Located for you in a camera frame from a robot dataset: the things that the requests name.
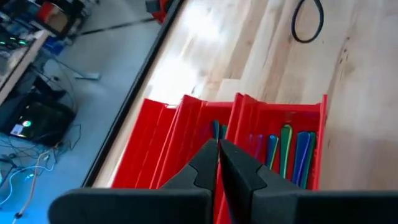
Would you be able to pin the small grey floor piece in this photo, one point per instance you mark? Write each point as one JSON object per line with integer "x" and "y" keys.
{"x": 88, "y": 76}

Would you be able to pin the black aluminium table frame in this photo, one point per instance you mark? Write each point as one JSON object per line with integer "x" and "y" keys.
{"x": 132, "y": 95}

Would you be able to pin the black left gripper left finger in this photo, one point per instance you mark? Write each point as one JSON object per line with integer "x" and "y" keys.
{"x": 186, "y": 199}

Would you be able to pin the black computer case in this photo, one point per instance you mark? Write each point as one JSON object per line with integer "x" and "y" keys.
{"x": 46, "y": 124}

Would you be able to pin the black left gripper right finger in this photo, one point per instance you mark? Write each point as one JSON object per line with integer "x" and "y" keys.
{"x": 248, "y": 199}

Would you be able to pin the wooden background desk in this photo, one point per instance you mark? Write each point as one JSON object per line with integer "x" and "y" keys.
{"x": 18, "y": 68}

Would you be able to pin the red plastic bin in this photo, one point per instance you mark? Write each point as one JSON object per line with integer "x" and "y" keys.
{"x": 192, "y": 130}
{"x": 270, "y": 115}
{"x": 140, "y": 149}

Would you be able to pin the orange box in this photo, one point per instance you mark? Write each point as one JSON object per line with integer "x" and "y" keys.
{"x": 51, "y": 15}

